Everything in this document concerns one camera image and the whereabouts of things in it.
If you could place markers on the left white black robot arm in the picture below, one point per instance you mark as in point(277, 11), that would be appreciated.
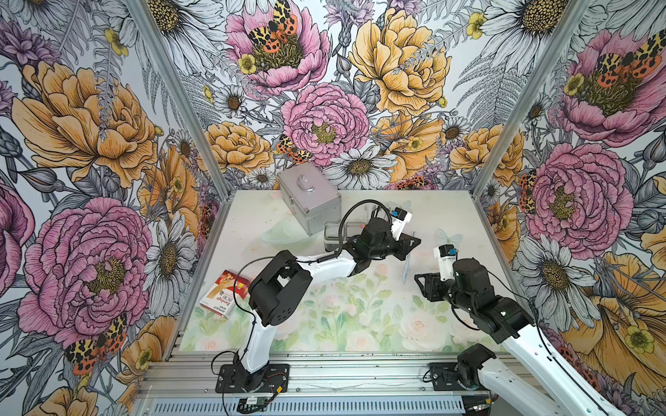
point(276, 292)

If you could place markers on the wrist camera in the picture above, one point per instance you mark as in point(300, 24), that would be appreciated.
point(446, 255)
point(399, 218)

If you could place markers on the red white small box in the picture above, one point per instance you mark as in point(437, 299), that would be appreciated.
point(225, 292)

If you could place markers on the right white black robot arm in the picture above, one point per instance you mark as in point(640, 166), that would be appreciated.
point(561, 390)

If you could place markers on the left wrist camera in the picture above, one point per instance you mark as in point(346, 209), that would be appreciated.
point(399, 218)

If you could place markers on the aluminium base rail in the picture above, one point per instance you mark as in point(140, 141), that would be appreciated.
point(345, 384)

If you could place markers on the silver pink metal case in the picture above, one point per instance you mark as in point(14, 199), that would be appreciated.
point(312, 199)

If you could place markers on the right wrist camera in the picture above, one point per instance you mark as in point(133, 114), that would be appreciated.
point(446, 255)

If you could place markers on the clear glass bowl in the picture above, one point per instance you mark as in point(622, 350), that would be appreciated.
point(287, 231)

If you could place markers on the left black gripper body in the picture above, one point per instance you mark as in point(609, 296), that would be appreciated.
point(392, 247)

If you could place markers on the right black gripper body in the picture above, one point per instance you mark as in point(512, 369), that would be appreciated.
point(444, 291)

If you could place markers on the cream toothbrush holder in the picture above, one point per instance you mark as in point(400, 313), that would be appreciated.
point(333, 233)

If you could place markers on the pale blue toothbrush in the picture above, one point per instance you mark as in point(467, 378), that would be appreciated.
point(405, 274)

